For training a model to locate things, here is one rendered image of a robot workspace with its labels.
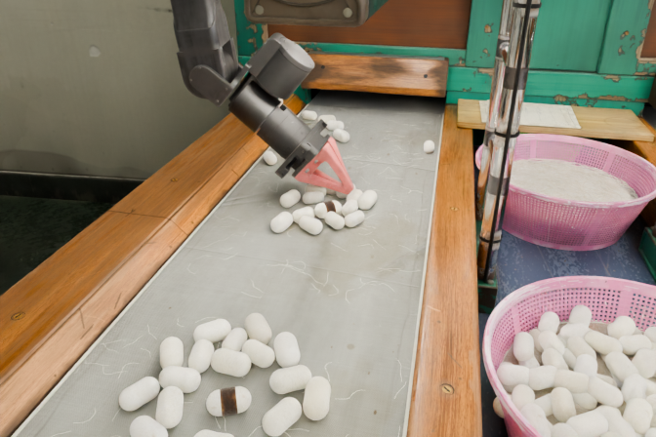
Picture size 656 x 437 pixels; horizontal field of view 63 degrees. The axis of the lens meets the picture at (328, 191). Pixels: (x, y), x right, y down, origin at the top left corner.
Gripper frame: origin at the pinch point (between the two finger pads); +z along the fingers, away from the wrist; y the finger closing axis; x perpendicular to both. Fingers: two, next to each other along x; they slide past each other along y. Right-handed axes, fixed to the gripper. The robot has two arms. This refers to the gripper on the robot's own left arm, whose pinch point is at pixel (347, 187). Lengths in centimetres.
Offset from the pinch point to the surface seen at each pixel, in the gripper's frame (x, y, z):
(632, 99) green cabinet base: -33, 45, 34
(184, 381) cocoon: 4.2, -38.0, -3.8
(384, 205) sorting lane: -1.6, 0.4, 5.7
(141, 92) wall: 89, 117, -66
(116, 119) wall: 106, 116, -68
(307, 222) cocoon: 2.6, -9.9, -1.9
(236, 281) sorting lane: 7.0, -21.7, -4.5
